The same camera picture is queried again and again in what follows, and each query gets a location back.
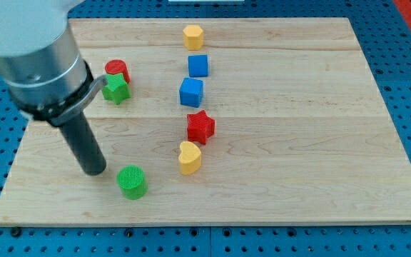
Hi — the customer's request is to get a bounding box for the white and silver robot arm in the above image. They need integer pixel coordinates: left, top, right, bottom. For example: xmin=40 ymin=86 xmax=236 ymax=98
xmin=0 ymin=0 xmax=107 ymax=126

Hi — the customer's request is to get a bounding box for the red star block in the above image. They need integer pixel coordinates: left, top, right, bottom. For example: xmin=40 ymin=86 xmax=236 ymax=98
xmin=187 ymin=110 xmax=215 ymax=145

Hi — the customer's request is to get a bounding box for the green star block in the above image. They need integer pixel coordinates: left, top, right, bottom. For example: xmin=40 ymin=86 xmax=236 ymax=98
xmin=102 ymin=73 xmax=131 ymax=105

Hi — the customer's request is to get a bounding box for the wooden board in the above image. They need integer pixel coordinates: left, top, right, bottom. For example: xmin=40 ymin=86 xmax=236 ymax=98
xmin=0 ymin=18 xmax=411 ymax=227

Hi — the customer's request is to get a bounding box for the yellow heart block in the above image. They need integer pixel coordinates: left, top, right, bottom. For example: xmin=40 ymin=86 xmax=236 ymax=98
xmin=178 ymin=141 xmax=202 ymax=176

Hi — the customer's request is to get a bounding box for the lower blue cube block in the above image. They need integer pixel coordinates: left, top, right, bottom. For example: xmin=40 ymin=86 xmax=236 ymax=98
xmin=179 ymin=78 xmax=203 ymax=108

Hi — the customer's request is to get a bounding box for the blue cube block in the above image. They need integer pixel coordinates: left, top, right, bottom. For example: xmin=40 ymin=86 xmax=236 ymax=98
xmin=179 ymin=78 xmax=203 ymax=108
xmin=188 ymin=54 xmax=208 ymax=77

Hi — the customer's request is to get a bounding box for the upper blue cube block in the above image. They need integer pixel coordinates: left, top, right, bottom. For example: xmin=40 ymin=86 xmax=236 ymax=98
xmin=188 ymin=54 xmax=208 ymax=77

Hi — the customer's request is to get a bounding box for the yellow hexagon block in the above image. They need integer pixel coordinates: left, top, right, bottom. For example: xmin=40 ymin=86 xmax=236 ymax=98
xmin=183 ymin=24 xmax=204 ymax=51

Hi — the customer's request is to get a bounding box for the green cylinder block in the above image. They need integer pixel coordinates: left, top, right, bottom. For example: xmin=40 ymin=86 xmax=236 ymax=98
xmin=116 ymin=166 xmax=148 ymax=200

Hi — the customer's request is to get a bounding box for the red cylinder block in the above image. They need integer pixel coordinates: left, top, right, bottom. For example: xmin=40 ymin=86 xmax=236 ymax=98
xmin=104 ymin=59 xmax=131 ymax=84

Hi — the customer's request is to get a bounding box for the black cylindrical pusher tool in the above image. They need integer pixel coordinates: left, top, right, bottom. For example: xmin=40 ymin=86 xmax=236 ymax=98
xmin=59 ymin=112 xmax=106 ymax=176

